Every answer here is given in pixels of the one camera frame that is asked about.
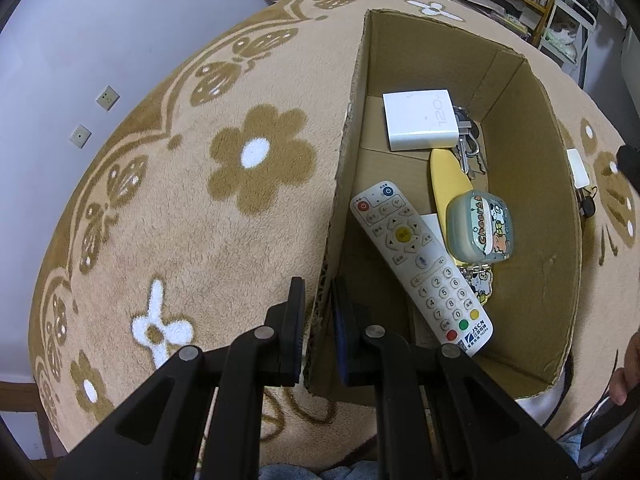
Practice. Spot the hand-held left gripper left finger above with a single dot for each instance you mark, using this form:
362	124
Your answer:
296	315

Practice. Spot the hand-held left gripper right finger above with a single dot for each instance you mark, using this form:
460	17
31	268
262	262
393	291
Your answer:
340	320

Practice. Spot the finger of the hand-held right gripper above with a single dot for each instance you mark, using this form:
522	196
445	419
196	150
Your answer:
631	162

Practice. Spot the white remote control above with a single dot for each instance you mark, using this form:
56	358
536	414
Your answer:
425	270

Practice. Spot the grey remote control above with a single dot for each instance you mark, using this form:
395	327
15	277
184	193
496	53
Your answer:
433	227

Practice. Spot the pale green cartoon earbuds case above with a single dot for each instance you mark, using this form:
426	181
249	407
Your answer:
480	227

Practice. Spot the bunch of metal keys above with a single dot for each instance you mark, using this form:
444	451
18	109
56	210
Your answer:
467	140

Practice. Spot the brown cardboard box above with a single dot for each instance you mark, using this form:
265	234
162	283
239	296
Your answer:
525	300

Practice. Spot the yellow oval plastic piece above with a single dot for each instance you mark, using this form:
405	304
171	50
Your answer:
445	180

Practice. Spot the white power adapter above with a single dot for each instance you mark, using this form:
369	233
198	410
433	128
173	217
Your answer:
420	120

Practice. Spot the person's right hand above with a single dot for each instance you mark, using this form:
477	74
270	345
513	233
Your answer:
625	375

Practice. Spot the small white box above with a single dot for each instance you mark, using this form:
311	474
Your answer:
578	166

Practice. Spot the black car key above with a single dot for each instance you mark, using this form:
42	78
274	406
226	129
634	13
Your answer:
588	205

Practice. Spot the white metal rack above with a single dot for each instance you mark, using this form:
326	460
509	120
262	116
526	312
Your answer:
567	30

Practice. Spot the person's blue trousers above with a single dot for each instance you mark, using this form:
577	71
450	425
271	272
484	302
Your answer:
300	474

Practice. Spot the brown floral blanket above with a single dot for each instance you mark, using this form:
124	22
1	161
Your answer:
175	185

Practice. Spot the wooden shelf rack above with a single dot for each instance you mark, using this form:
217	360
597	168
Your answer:
520	2

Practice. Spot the white sheet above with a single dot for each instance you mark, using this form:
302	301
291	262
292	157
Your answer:
542	400

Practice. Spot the white wall socket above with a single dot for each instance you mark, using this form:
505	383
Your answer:
79	135
107	97

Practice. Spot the wooden furniture frame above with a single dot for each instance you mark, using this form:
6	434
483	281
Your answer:
20	410

